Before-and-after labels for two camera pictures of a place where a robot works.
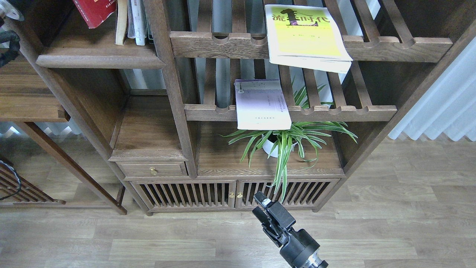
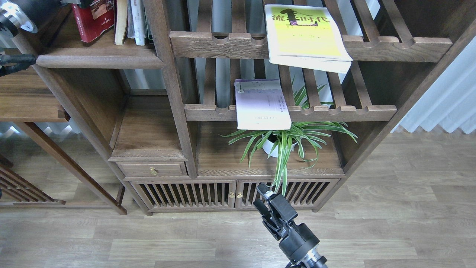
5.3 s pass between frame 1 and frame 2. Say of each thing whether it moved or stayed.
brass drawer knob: stayed
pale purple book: stayed
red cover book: moved
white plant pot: stayed
